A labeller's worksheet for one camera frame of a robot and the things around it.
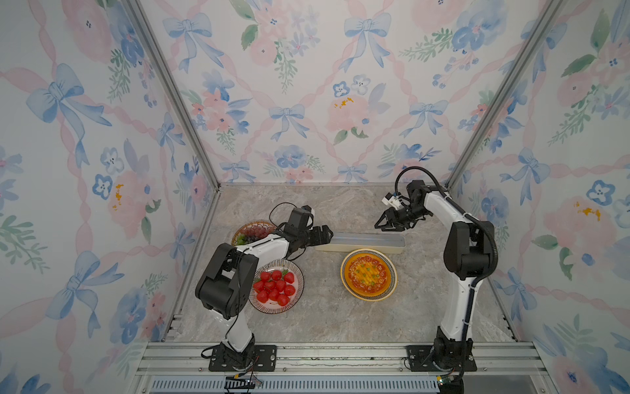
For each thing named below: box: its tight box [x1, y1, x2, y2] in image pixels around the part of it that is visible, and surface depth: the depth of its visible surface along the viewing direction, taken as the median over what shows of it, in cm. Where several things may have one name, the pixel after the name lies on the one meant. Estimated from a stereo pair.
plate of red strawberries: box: [248, 258, 306, 316], surface depth 87 cm
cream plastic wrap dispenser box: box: [315, 232, 407, 254], surface depth 104 cm
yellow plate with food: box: [340, 247, 398, 303], surface depth 91 cm
